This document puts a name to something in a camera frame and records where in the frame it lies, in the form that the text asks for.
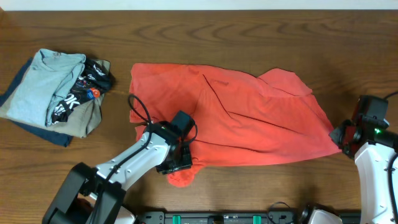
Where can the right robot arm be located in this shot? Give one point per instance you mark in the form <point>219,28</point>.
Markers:
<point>374,151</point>

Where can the navy folded shirt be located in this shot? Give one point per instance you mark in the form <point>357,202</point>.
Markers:
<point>50,136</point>

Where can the black printed folded shirt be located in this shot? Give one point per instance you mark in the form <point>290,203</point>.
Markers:
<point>91,84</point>

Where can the tan folded shirt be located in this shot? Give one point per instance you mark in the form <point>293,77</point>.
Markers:
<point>83,120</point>

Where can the light blue folded shirt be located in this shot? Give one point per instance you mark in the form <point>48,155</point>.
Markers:
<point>48,81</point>

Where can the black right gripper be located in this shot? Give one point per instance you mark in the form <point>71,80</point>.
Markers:
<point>336,134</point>

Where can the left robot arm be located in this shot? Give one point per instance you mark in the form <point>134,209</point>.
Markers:
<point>96,194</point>

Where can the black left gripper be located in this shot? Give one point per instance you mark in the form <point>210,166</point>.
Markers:
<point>187,163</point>

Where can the red t-shirt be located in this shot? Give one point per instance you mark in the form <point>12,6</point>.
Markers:
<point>241,120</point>

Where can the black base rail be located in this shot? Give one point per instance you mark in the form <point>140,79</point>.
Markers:
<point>278,213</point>

